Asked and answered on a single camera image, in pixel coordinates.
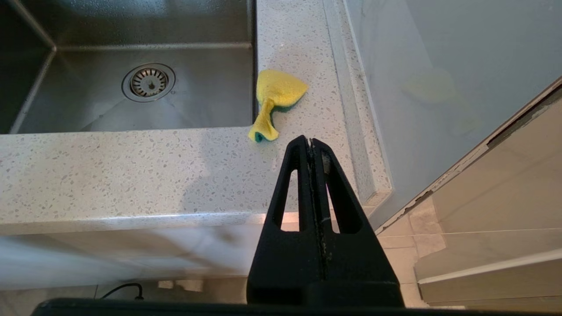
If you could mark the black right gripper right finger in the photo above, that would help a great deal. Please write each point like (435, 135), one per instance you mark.
(355, 263)

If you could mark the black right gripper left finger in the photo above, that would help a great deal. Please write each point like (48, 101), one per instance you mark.
(285, 263)

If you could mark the yellow green sponge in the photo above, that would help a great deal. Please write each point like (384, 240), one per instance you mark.
(279, 90)

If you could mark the metal sink drain strainer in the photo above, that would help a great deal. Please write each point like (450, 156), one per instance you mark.
(148, 82)

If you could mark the stainless steel sink basin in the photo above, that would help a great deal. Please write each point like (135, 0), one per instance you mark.
(88, 26)

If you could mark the white counter base cabinet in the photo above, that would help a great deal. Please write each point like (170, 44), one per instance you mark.
(109, 254)

